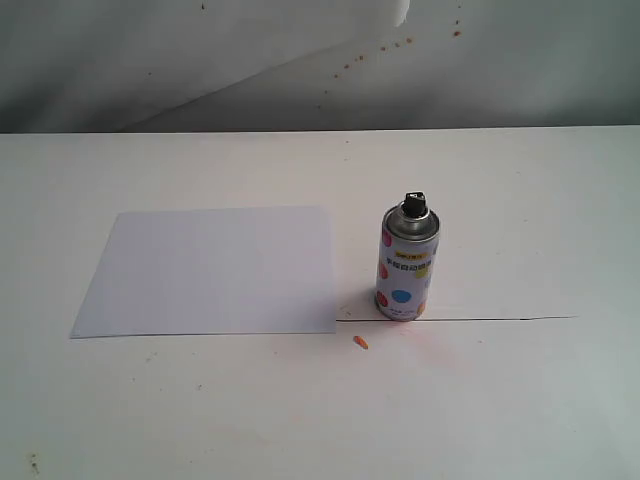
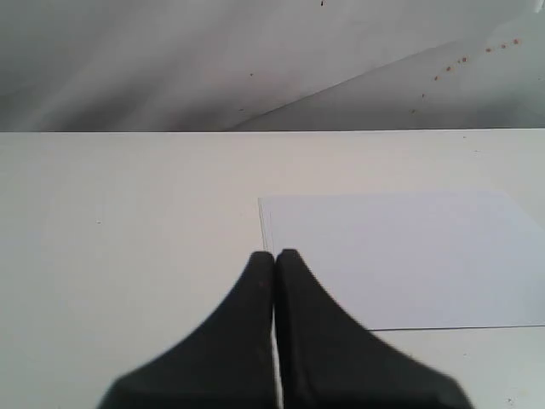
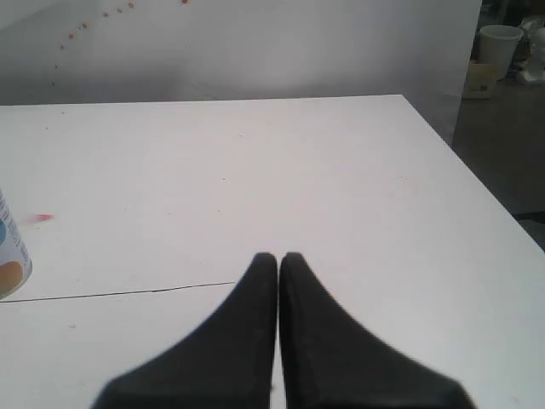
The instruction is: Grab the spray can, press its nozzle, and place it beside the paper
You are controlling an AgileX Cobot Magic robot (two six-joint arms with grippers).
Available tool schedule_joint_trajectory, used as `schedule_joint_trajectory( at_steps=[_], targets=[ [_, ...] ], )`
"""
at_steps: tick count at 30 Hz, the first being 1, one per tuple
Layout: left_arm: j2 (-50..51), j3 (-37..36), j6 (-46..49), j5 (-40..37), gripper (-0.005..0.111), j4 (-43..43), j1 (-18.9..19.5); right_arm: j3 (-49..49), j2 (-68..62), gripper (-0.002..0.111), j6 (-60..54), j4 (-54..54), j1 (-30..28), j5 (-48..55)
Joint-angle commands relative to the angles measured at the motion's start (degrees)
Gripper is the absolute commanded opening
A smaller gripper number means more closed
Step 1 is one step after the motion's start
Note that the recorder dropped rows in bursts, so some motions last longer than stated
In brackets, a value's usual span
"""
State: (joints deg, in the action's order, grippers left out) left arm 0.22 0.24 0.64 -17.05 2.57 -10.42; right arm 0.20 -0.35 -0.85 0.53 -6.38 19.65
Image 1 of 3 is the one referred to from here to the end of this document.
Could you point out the white paper sheet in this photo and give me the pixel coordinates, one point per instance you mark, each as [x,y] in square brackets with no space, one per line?
[266,270]

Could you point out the white dotted spray paint can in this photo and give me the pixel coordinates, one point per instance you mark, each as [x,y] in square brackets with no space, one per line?
[408,245]

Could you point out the small orange scrap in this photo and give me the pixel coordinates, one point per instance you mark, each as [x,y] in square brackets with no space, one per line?
[361,342]

